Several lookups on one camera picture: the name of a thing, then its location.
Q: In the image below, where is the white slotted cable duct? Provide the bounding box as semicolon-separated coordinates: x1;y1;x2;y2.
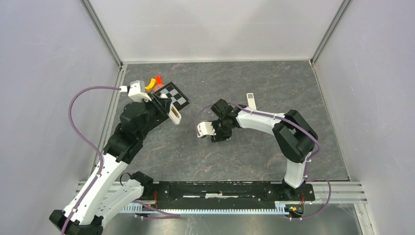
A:
120;202;303;216

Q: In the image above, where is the checkerboard calibration plate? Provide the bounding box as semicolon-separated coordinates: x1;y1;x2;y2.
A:
155;82;189;111

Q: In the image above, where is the white remote control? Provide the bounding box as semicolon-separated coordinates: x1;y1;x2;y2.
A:
246;93;257;110
168;103;182;125

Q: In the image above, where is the red toy block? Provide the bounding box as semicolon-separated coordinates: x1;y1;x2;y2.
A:
155;75;164;85

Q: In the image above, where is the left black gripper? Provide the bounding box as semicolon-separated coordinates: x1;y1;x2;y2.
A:
137;92;172;140

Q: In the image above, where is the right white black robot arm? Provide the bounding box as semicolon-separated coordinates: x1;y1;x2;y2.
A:
197;99;321;200

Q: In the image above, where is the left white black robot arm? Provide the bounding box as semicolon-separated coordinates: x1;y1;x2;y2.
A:
49;93;181;235

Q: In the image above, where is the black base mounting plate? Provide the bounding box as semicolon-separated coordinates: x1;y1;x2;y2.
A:
140;181;316;210

